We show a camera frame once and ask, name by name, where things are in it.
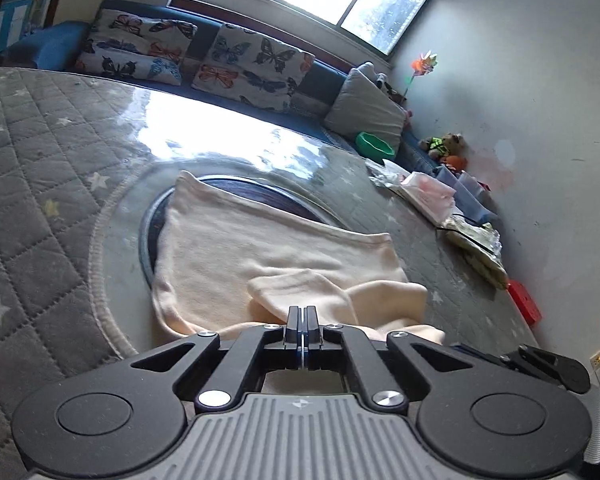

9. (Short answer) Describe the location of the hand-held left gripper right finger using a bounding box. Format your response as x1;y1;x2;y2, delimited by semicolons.
305;306;475;409

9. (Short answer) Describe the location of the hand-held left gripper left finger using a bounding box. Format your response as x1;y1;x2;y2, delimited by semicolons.
129;306;306;409

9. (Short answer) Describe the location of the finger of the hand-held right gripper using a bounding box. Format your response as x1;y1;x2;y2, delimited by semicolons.
450;342;592;395

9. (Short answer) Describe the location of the cream knit garment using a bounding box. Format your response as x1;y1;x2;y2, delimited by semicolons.
151;170;446;347

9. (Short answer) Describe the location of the red box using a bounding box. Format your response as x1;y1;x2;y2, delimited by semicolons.
507;280;544;327

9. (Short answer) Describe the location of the patterned plastic packet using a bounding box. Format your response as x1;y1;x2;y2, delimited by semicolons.
439;215;512;289

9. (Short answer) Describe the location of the crumpled clear plastic bag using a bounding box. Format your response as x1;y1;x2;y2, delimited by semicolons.
366;158;412;192

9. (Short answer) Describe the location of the pink cloth in bag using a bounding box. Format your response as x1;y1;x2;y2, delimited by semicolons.
399;171;459;224

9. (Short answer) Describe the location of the green bowl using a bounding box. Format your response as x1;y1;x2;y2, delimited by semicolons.
356;131;397;159

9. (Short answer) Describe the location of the round glass turntable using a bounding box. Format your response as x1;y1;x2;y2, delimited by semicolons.
87;154;417;357

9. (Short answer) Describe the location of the brown teddy bear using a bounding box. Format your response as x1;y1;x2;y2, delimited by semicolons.
418;132;469;171

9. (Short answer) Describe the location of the butterfly print cushion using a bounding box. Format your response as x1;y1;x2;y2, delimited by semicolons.
191;23;316;114
75;8;199;86

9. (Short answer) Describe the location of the orange pinwheel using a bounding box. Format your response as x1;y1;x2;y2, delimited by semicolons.
401;50;439;103

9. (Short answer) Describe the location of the grey quilted star table cover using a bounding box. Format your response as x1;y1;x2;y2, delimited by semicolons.
0;67;542;480

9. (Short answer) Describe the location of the blue sofa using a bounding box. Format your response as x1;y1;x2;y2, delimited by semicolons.
2;0;448;173

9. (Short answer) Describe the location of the blue cabinet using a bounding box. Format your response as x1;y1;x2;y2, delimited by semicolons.
0;0;47;57

